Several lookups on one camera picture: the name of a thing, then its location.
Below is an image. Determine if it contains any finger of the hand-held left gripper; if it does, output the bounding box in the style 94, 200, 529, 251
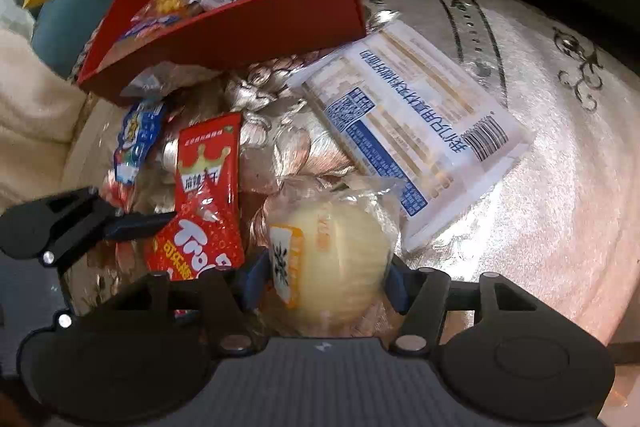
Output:
0, 187, 173, 269

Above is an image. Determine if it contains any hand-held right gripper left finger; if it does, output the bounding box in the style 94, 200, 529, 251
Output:
102, 252, 273, 355

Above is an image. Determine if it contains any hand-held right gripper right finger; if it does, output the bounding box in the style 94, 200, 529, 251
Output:
382, 254, 551, 355

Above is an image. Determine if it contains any red candy packet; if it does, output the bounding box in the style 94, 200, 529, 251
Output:
144, 207, 246, 283

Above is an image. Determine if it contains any round pale pastry packet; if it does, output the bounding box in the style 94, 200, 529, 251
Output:
267, 184, 406, 338

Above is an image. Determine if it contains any small blue snack packet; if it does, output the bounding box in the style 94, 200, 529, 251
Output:
112, 99, 168, 185

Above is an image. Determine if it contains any clear red printed snack packet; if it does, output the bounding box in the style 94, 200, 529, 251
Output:
170, 112, 246, 233

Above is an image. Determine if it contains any large white blue packet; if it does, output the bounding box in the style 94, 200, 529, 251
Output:
287, 23, 532, 253

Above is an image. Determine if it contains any red cardboard box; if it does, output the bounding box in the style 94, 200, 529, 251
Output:
77, 0, 381, 108

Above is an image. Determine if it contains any white fleece blanket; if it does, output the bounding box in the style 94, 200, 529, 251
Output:
0, 0, 88, 212

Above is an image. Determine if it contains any teal cushion houndstooth trim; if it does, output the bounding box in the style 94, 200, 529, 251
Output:
31, 0, 136, 80

